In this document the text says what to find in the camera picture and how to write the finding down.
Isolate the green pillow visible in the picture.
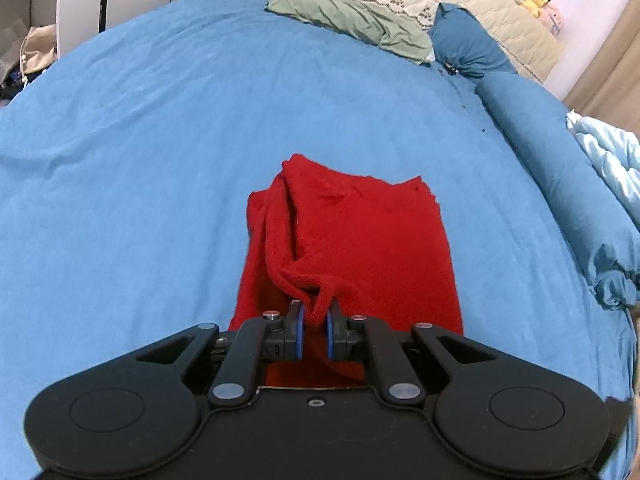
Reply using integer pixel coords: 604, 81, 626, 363
265, 0, 435, 66

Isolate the rolled blue duvet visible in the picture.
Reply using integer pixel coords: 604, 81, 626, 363
475, 71, 640, 311

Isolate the beige tote bag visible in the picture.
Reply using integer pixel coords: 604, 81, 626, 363
22, 24, 60, 77

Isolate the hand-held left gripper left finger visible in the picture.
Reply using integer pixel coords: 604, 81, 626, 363
135, 301, 306, 409

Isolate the beige curtain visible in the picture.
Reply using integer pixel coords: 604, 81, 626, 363
565, 0, 640, 136

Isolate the light blue blanket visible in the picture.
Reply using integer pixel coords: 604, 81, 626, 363
565, 109, 640, 226

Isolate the blue pillow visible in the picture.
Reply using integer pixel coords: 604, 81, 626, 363
427, 2, 518, 78

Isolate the red long-sleeved sweater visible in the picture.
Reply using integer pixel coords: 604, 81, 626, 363
228, 153, 466, 388

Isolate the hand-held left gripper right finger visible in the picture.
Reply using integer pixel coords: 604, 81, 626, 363
325, 301, 499, 407

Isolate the blue bed sheet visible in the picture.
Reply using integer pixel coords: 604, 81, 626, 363
0, 0, 640, 480

